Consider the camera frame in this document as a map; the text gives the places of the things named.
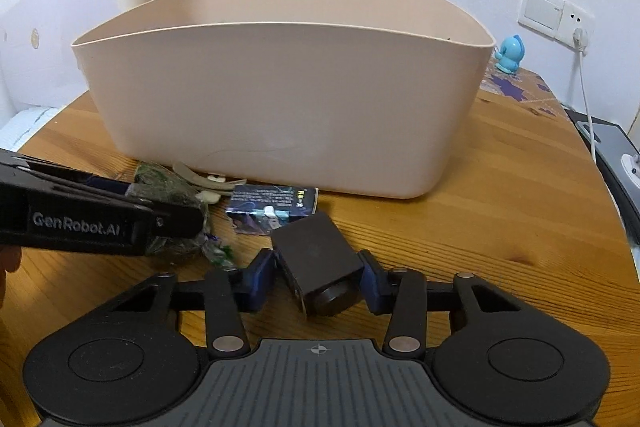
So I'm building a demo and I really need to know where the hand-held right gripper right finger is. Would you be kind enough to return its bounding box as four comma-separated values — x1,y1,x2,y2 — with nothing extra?
358,249,532,354

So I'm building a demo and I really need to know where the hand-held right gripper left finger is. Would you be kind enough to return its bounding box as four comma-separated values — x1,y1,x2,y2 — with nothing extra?
95,249,279,354

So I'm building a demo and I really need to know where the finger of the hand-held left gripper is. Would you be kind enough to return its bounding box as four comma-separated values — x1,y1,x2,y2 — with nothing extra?
0,149,137,198
142,199,207,240

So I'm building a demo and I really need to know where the green snack packet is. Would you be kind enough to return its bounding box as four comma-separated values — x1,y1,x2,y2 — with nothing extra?
125,161,237,269

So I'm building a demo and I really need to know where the black square box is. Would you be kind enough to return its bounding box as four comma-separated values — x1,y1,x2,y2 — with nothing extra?
270,213,365,319

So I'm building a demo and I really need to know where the beige plastic storage bin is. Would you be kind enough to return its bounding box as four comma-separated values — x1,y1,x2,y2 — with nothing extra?
71,0,497,200

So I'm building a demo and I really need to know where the person's left hand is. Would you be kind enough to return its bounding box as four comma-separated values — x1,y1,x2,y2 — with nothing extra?
0,245,22,310

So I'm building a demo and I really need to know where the white bedding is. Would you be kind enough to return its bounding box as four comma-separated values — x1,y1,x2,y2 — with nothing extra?
0,105,67,154

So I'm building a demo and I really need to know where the dark blue printed box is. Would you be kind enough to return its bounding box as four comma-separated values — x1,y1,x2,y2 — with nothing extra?
225,185,320,236

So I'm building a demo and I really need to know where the purple printed mat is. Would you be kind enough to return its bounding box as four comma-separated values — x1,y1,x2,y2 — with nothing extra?
479,57,558,121

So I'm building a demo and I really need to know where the blue figure toy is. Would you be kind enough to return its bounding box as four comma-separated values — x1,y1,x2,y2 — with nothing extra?
493,34,524,76

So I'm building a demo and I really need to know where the grey appliance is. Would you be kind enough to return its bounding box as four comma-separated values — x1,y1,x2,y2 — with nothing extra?
562,106,640,253

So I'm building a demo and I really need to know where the white power adapter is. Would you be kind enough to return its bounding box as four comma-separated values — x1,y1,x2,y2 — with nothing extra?
619,150,640,188

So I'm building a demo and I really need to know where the white plug with cable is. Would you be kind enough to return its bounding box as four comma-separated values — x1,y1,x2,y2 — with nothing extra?
571,27,599,160

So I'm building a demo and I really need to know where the white wall switch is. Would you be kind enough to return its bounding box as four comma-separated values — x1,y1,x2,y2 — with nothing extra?
517,0,567,40

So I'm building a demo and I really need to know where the white wall socket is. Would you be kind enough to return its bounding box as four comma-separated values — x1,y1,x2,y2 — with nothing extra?
554,0,597,51

